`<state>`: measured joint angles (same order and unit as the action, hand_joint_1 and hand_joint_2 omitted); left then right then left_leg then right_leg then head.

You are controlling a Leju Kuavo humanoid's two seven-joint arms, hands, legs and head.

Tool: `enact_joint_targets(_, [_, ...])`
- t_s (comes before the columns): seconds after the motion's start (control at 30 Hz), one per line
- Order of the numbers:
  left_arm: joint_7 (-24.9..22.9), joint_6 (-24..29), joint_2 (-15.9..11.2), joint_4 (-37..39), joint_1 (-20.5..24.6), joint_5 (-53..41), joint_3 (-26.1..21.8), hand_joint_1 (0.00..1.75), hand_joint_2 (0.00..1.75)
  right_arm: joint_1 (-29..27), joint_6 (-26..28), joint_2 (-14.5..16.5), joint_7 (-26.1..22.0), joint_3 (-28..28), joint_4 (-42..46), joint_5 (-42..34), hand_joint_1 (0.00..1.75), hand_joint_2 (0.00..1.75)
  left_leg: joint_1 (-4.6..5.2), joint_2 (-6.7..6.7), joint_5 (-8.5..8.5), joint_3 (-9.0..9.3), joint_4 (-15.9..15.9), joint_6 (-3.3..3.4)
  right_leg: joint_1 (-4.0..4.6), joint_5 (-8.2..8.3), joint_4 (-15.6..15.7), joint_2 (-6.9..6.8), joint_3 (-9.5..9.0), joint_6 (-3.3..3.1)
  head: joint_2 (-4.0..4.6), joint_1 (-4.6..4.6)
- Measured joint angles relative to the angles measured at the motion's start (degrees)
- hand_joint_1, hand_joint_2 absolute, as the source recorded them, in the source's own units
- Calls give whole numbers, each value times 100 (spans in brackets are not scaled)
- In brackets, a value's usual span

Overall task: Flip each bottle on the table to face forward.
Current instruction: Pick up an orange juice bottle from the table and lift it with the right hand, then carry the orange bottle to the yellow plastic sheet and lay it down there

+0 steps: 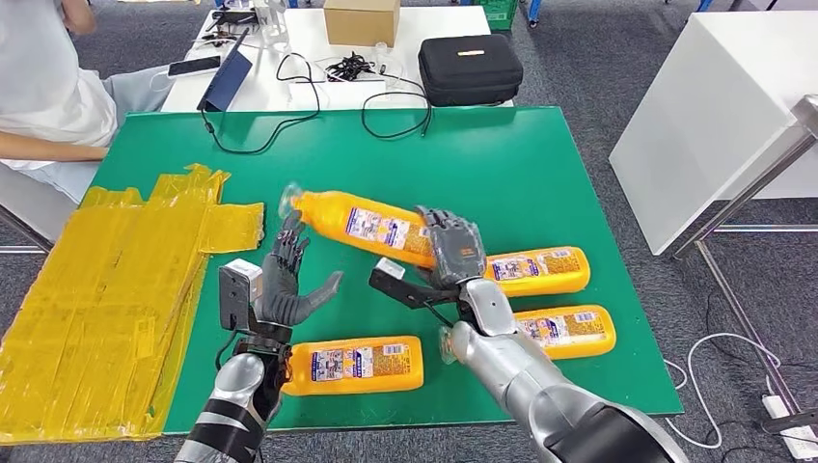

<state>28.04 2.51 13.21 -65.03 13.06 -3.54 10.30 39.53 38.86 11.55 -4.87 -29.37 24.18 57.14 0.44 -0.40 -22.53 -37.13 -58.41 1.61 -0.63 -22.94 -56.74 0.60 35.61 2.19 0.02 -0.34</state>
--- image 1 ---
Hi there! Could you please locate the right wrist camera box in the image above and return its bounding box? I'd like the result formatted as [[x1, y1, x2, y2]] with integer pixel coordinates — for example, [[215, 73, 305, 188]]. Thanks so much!
[[368, 257, 463, 313]]

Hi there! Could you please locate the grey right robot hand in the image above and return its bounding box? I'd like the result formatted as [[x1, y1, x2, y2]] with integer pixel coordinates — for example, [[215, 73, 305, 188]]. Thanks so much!
[[415, 205, 488, 288]]

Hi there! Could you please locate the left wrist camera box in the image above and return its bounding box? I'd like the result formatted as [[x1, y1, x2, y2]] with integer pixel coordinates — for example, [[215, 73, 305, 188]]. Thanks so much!
[[218, 259, 264, 332]]

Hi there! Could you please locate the long black cable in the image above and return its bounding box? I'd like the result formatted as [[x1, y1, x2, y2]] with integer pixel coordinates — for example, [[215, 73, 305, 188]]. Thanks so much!
[[198, 52, 322, 157]]

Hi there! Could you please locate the black cable bundle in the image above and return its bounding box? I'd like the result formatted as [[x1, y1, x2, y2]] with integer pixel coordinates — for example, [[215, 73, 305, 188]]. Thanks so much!
[[323, 52, 377, 84]]

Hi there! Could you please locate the white power strip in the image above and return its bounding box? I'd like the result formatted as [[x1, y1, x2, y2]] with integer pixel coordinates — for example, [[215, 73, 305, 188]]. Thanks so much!
[[760, 393, 818, 460]]

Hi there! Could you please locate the white floor cable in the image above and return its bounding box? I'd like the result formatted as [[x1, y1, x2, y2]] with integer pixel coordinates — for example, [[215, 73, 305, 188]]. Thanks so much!
[[661, 331, 784, 449]]

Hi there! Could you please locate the metal frame stand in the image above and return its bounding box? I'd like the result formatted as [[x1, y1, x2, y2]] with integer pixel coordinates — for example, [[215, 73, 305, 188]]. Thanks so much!
[[670, 94, 818, 436]]

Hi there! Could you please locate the dark blue tablet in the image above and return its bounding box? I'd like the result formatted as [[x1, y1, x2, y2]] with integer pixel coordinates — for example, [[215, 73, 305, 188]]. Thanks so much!
[[196, 27, 255, 115]]

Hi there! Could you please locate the person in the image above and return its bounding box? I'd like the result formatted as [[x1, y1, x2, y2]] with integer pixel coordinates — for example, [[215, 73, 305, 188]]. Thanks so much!
[[0, 0, 175, 205]]

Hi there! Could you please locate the looped black cable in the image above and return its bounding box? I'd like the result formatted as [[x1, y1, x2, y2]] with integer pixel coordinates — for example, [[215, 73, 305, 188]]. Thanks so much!
[[361, 71, 434, 141]]

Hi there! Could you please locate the clear glass container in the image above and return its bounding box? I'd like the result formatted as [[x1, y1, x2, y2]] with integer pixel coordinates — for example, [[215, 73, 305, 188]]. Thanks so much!
[[253, 0, 291, 48]]

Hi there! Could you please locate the yellow taped sheet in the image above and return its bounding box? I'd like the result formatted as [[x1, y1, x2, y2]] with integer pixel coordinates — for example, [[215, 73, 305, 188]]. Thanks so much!
[[0, 164, 266, 447]]

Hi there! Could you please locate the orange plastic bottle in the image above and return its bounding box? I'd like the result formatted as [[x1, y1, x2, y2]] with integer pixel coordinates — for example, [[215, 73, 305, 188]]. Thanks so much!
[[482, 245, 591, 299], [438, 304, 618, 367], [281, 335, 425, 397], [279, 183, 442, 270]]

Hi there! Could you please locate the green crate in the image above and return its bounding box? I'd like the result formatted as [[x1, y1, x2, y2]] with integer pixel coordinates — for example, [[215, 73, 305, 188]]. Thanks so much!
[[480, 0, 519, 31]]

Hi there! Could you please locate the green table board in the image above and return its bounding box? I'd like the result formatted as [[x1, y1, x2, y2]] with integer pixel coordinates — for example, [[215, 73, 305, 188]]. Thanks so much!
[[89, 105, 685, 436]]

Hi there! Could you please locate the white cabinet table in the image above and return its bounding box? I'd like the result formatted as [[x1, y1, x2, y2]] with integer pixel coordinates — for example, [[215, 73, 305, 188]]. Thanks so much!
[[608, 9, 818, 257]]

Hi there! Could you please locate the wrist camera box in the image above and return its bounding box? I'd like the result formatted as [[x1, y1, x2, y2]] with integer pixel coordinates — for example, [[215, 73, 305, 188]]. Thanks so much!
[[218, 259, 264, 332], [368, 257, 463, 313]]

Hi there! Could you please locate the smartphone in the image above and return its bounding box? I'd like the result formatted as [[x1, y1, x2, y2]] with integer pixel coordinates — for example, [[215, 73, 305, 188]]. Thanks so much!
[[167, 56, 223, 79]]

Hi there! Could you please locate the white bench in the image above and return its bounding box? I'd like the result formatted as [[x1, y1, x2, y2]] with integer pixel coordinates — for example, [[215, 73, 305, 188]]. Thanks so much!
[[0, 162, 78, 255]]

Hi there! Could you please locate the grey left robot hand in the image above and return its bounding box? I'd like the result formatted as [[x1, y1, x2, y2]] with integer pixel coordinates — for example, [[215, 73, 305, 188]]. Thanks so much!
[[254, 210, 345, 328]]

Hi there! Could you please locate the cardboard box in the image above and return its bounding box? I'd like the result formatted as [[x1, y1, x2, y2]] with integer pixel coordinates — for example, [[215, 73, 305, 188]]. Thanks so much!
[[322, 0, 402, 48]]

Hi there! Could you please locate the black tool pile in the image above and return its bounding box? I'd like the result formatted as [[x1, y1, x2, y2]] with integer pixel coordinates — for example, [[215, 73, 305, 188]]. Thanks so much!
[[204, 7, 261, 48]]

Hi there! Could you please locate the black zip case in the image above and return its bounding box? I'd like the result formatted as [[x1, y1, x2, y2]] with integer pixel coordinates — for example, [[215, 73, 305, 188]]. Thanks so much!
[[418, 33, 526, 108]]

